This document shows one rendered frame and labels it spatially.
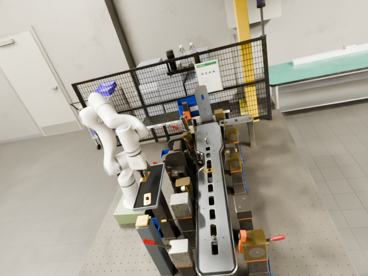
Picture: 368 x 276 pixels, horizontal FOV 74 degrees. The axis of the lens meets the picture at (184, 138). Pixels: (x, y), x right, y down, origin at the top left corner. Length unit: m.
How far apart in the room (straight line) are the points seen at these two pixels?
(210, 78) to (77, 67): 3.41
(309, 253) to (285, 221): 0.23
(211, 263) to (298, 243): 0.60
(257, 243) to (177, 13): 3.90
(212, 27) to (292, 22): 1.26
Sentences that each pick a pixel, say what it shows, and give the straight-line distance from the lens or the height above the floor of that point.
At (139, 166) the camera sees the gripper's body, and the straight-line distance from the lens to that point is 1.38.
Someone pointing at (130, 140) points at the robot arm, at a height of 1.49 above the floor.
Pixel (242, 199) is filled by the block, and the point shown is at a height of 1.03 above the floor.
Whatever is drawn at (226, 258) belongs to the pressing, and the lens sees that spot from 1.27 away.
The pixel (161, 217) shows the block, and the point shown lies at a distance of 1.62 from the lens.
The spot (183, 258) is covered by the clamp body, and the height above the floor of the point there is 1.01.
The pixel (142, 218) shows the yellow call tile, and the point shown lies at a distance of 1.33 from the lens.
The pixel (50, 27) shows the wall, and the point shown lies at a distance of 5.38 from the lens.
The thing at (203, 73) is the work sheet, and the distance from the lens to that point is 2.43.
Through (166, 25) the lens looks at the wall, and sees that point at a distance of 4.58.
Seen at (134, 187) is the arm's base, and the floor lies 0.94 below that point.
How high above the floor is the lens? 2.08
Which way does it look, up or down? 31 degrees down
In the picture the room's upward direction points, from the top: 16 degrees counter-clockwise
